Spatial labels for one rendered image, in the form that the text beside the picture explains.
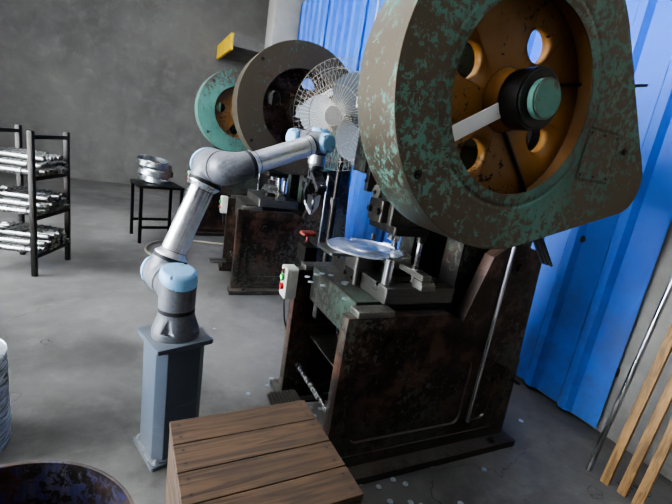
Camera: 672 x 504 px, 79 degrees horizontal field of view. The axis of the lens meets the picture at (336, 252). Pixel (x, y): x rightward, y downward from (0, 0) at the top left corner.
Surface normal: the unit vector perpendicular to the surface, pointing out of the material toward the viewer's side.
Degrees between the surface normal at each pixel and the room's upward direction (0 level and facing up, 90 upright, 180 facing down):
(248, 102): 90
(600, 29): 90
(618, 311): 90
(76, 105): 90
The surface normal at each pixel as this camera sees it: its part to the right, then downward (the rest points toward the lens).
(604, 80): 0.41, 0.29
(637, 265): -0.90, -0.03
